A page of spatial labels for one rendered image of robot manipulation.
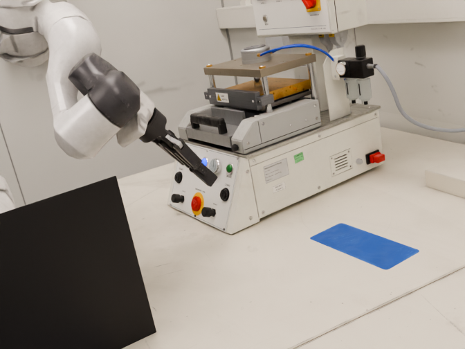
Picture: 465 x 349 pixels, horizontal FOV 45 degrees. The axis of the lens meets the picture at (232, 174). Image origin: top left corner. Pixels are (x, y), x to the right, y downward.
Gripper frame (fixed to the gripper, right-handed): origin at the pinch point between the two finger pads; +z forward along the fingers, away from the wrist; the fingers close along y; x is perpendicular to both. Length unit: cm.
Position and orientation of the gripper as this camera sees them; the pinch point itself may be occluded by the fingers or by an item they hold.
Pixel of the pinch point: (203, 173)
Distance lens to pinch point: 133.9
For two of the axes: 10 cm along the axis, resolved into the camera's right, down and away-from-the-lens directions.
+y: -5.4, -1.7, 8.2
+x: -5.6, 8.0, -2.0
